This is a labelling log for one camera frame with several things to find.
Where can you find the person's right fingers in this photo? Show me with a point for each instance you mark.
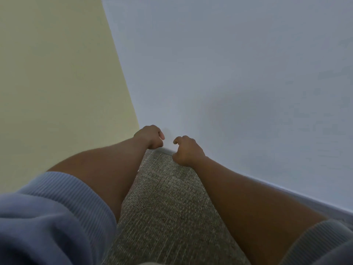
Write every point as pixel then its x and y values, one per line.
pixel 180 140

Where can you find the person's left fingers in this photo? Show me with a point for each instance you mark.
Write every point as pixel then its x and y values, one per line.
pixel 158 136

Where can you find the person's left forearm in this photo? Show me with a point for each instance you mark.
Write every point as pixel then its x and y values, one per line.
pixel 110 168

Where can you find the light blue sweater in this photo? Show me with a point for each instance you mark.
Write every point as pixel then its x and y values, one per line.
pixel 49 223

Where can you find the person's right hand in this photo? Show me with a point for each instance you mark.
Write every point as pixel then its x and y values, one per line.
pixel 189 153

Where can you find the person's right forearm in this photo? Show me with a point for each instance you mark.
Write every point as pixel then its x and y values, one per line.
pixel 248 206

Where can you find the person's left hand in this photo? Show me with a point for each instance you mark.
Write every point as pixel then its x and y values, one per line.
pixel 147 136

